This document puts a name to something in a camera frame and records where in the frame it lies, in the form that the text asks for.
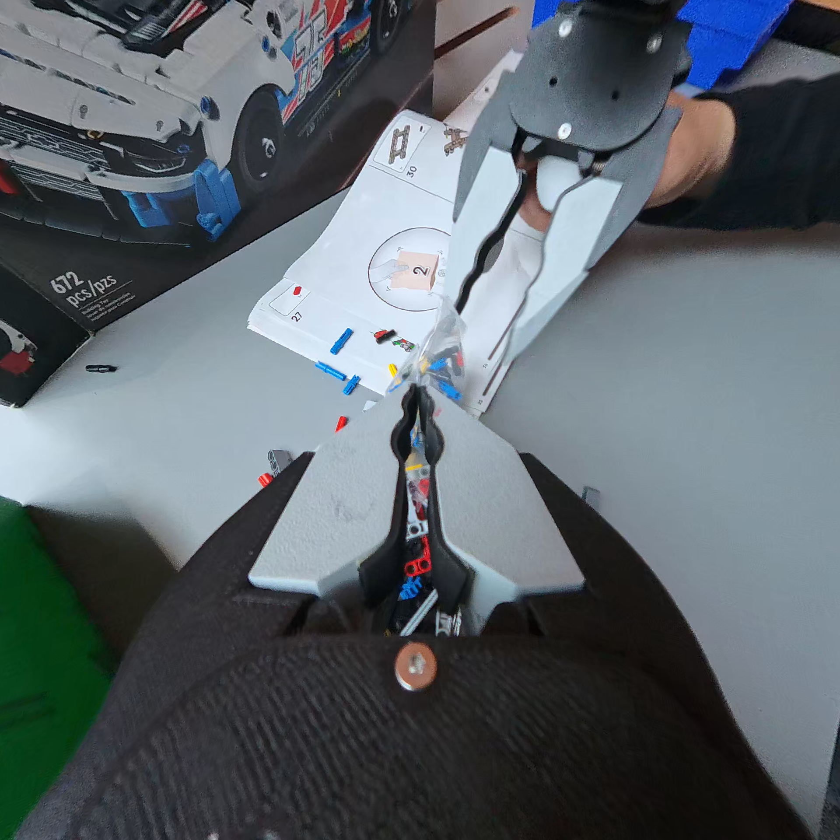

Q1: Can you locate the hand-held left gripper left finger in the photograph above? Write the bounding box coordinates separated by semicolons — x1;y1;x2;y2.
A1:
248;386;421;602

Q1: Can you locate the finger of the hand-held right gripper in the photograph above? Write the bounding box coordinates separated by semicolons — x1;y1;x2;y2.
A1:
441;144;526;317
507;177;626;366

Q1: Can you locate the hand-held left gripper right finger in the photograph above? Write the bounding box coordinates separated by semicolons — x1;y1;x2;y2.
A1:
422;389;586;632

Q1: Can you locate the clear bag of mixed lego pieces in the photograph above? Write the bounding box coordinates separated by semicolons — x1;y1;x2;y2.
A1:
374;298;473;637

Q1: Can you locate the person's right forearm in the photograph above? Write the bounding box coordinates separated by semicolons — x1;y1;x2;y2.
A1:
640;71;840;232

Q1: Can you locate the black lego car box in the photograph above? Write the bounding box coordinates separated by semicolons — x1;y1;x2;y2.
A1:
0;0;438;409

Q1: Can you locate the person's right hand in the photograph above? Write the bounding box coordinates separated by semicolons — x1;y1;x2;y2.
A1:
646;92;737;211

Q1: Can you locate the blue plastic bin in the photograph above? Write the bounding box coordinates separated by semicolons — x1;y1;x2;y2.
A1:
532;0;777;91

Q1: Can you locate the white instruction booklet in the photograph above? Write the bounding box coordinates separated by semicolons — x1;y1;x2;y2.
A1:
248;51;547;416

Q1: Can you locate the green plastic bin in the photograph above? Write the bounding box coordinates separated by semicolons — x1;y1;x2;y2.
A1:
0;497;116;840

